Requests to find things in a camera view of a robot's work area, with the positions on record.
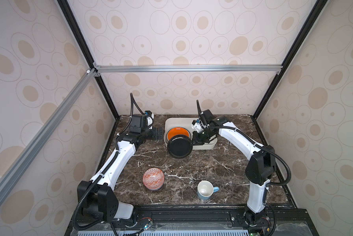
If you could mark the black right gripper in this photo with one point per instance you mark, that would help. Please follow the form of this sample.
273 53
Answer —
195 140

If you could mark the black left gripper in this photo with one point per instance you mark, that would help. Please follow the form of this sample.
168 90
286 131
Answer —
161 134

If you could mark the orange plate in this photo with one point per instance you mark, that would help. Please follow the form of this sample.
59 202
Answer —
177 131

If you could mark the black plate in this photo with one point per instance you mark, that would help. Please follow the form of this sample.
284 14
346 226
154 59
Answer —
180 146

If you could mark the red patterned bowl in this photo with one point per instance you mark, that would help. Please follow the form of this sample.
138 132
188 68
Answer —
153 179

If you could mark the blue mug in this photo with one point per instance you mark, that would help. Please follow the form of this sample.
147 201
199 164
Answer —
205 190

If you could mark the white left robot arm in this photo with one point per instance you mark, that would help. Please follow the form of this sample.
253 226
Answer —
96 199

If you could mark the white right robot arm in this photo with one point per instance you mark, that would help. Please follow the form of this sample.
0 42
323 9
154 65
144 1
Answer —
261 161

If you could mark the white plastic bin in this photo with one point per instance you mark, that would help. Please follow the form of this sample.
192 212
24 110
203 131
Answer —
185 123

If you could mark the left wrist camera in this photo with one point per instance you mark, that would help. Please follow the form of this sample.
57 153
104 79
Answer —
141 122

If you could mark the silver aluminium rail back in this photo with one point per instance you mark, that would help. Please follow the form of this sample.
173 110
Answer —
187 68

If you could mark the silver aluminium rail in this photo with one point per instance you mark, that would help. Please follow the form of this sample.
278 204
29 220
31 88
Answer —
187 68
19 167

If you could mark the silver aluminium rail left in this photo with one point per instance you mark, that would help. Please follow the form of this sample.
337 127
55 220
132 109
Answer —
19 167

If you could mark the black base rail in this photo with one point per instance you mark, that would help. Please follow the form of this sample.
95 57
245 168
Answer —
204 221

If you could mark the black corner frame post left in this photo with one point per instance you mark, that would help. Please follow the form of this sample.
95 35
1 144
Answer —
81 41

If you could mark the black corner frame post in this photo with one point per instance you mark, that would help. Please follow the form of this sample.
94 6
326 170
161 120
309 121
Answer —
301 37
81 41

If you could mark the black corner frame post right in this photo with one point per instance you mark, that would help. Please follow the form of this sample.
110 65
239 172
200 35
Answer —
301 37

